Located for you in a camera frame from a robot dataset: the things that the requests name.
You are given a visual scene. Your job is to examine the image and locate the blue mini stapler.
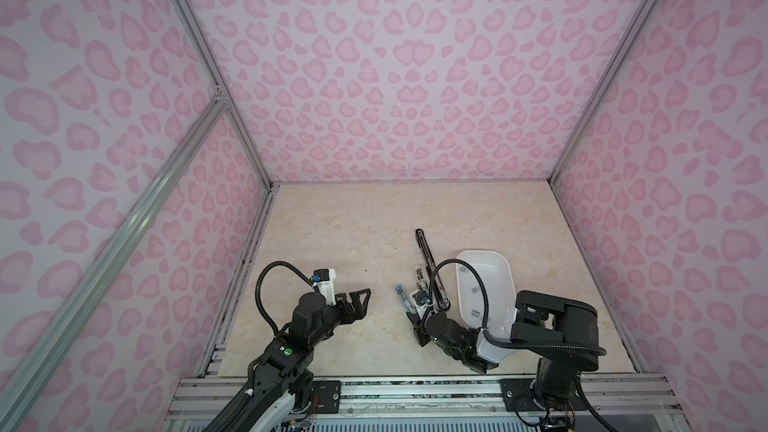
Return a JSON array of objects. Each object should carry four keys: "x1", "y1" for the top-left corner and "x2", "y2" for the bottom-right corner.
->
[{"x1": 394, "y1": 284, "x2": 419, "y2": 320}]

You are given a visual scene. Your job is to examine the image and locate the black stapler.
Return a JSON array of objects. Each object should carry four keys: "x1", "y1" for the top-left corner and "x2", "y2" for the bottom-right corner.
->
[{"x1": 415, "y1": 228, "x2": 451, "y2": 311}]

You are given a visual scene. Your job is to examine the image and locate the white plastic bin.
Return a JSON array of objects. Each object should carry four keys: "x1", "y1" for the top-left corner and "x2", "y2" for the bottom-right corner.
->
[{"x1": 456, "y1": 250, "x2": 516, "y2": 341}]

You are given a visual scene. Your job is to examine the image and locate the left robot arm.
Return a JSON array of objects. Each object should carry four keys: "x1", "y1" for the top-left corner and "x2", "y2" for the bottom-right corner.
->
[{"x1": 206, "y1": 288, "x2": 371, "y2": 431}]

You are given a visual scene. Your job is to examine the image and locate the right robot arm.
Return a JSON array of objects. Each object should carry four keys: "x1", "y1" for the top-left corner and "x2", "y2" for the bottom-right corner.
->
[{"x1": 414, "y1": 290, "x2": 607, "y2": 411}]

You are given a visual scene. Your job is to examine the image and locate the right mounting plate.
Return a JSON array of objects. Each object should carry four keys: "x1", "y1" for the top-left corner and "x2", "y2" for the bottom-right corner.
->
[{"x1": 499, "y1": 378, "x2": 544, "y2": 413}]

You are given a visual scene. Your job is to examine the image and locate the mounting plate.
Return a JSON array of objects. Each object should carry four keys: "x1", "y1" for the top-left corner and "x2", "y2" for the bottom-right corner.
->
[
  {"x1": 296, "y1": 380, "x2": 342, "y2": 415},
  {"x1": 499, "y1": 378, "x2": 544, "y2": 413}
]

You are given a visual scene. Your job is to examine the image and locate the left mounting plate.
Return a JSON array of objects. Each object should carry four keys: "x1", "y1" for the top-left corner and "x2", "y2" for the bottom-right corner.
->
[{"x1": 296, "y1": 380, "x2": 342, "y2": 415}]

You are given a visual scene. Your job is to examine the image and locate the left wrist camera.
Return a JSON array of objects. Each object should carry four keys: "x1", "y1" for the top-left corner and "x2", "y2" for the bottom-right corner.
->
[{"x1": 311, "y1": 268, "x2": 336, "y2": 306}]

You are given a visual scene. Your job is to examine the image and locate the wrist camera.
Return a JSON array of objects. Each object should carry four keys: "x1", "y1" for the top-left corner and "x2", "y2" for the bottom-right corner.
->
[
  {"x1": 410, "y1": 289, "x2": 432, "y2": 320},
  {"x1": 311, "y1": 268, "x2": 336, "y2": 306}
]

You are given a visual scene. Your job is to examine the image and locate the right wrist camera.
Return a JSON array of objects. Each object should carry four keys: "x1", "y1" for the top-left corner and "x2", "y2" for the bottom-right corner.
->
[{"x1": 410, "y1": 289, "x2": 432, "y2": 320}]

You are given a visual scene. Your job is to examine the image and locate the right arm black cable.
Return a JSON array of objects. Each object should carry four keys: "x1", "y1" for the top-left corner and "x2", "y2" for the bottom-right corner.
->
[{"x1": 427, "y1": 258, "x2": 619, "y2": 432}]

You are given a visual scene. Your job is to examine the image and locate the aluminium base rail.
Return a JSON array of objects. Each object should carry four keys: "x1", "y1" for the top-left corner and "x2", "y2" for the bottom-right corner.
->
[{"x1": 163, "y1": 373, "x2": 691, "y2": 432}]

